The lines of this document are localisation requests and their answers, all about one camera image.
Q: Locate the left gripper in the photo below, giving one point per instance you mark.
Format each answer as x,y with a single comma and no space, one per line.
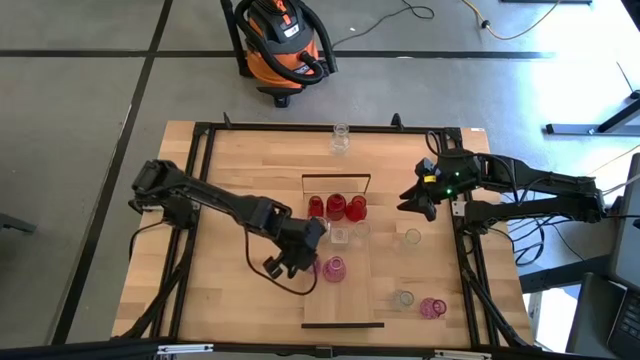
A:
300,240

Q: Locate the grey monitor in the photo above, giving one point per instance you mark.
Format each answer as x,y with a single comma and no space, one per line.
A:
630,225

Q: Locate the clear thick-rimmed patterned vase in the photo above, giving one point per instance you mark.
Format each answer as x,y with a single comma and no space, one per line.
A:
402,300

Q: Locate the clear bell-shaped glass vase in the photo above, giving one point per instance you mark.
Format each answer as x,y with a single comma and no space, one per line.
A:
340,142

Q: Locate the black table frame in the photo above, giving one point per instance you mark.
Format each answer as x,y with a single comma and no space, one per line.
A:
280,127

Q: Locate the clear cut-glass square vase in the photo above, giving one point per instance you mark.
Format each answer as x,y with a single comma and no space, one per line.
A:
340,236

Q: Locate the red square glass vase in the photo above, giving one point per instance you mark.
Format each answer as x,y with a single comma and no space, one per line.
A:
315,207

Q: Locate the orange black shop vacuum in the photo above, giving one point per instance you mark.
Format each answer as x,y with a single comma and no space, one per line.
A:
280,65

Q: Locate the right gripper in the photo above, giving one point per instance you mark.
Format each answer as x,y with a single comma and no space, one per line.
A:
457,167

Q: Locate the clear tumbler-shaped glass vase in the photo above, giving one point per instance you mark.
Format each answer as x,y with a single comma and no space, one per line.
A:
412,239

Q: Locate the red bulb vase narrow neck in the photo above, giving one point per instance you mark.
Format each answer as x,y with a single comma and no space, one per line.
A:
356,210

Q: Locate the red ribbed wide-mouth vase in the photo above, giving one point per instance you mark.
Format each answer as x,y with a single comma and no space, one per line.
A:
336,207

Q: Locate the pink cone-shaped glass vase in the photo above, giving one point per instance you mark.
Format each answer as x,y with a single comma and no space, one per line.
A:
334,270

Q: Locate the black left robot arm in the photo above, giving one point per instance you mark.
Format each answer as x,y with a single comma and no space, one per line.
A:
210,195

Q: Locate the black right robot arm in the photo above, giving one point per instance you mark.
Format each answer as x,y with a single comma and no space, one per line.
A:
550,182

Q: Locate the silver mounting plate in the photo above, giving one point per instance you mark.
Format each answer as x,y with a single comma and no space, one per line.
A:
458,208

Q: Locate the dark desk foot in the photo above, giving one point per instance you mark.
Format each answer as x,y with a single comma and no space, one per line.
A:
560,275
15,223

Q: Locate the grey desk foot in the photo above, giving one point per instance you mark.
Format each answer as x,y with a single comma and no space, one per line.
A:
570,129

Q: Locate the black keyboard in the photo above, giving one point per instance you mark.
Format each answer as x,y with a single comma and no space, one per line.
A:
627,325

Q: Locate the silver bracket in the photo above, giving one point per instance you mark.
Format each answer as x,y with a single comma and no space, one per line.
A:
185,348
462,355

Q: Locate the clear wide-mouth glass vase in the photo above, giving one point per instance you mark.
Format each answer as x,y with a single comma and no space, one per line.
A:
362,230

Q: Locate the black upright post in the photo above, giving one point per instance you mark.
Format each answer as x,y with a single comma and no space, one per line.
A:
235,40

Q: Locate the pink ribbed bulb vase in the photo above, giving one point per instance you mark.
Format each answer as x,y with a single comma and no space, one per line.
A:
431,308

